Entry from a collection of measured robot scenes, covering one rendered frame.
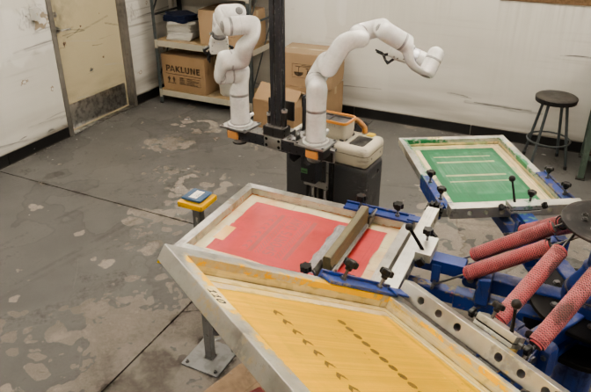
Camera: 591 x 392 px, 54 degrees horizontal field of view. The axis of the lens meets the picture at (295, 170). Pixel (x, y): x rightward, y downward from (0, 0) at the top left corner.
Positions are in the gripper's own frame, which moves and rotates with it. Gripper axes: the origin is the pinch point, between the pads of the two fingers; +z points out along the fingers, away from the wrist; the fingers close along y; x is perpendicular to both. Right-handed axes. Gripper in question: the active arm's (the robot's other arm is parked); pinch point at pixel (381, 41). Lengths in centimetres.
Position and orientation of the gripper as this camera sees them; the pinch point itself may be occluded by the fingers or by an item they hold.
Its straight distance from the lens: 281.3
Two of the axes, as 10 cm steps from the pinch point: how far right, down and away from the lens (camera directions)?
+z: -8.9, -4.4, 1.2
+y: 4.1, -8.9, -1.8
